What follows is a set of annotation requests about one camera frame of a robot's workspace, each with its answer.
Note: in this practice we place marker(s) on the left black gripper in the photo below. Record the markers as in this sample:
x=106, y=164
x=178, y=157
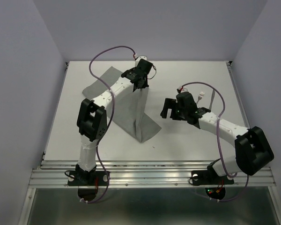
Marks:
x=145, y=84

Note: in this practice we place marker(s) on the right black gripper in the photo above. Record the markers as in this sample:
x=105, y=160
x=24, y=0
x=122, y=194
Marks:
x=169, y=102

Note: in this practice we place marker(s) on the grey cloth napkin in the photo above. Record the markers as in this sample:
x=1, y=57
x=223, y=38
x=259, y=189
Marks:
x=129, y=111

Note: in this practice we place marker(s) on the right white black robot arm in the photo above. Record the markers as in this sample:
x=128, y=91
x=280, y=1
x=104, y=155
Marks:
x=252, y=149

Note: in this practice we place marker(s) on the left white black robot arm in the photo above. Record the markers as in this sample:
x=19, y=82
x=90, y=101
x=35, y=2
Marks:
x=95, y=116

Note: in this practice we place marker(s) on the silver fork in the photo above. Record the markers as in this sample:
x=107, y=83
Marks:
x=200, y=96

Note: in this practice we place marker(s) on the silver knife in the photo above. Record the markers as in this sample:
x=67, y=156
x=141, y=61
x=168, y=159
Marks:
x=212, y=100

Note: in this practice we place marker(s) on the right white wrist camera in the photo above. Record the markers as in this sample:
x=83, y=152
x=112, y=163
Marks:
x=181, y=89

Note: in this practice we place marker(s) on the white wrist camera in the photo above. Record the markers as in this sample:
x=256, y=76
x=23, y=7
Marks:
x=137, y=60
x=181, y=89

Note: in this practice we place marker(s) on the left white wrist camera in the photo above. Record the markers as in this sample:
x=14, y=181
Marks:
x=137, y=60

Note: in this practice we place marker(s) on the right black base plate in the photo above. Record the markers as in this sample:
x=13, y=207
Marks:
x=205, y=177

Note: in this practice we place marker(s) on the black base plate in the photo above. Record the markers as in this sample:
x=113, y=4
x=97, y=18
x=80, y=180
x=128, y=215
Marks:
x=205, y=177
x=95, y=178

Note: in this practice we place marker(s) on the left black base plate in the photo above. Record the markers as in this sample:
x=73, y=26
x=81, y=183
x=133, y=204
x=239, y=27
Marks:
x=95, y=178

